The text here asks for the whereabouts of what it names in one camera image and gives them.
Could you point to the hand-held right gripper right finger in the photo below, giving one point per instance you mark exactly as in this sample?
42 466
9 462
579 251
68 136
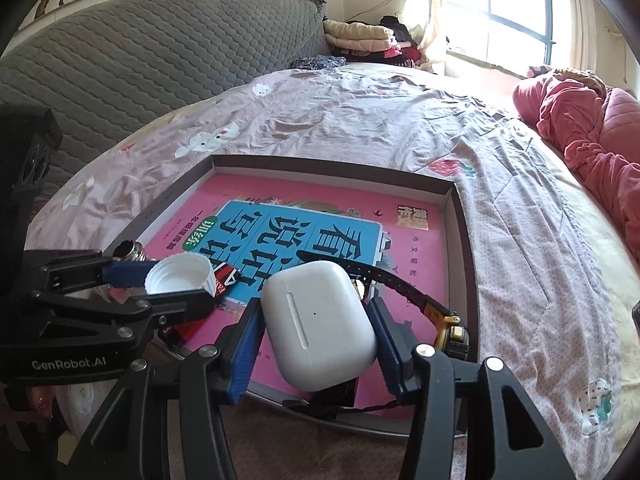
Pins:
385 350

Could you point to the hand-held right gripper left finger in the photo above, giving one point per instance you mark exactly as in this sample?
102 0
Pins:
247 350

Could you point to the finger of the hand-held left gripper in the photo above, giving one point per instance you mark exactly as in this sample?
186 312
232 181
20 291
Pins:
175 307
125 273

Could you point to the brass threaded fitting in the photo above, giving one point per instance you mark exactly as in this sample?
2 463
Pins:
131 251

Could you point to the yellow and black wristwatch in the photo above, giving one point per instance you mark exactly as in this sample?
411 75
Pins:
400 285

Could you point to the shallow grey cardboard box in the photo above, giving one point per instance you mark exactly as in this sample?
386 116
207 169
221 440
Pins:
467 260

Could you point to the pink exercise book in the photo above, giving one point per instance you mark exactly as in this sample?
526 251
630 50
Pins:
415 260

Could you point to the grey quilted headboard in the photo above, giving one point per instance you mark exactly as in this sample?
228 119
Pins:
150 60

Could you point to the pink printed bed sheet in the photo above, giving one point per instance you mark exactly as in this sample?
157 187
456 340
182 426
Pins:
350 125

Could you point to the pale yellow bed sheet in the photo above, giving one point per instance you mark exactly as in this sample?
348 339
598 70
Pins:
600 260

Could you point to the dark patterned cloth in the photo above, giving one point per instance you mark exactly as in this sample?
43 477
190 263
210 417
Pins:
320 62

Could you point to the pile of folded clothes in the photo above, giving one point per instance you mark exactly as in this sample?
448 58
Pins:
395 52

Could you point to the pink quilt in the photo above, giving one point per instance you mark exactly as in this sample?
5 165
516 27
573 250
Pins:
600 135

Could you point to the beige folded blanket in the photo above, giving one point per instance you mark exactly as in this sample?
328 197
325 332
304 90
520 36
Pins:
360 32

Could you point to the brown knitted cloth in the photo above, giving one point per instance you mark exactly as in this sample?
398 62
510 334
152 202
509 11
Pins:
585 79

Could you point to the white curtain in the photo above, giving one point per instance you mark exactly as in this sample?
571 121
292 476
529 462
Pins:
590 10
425 10

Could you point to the window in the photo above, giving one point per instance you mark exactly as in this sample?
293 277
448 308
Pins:
515 0

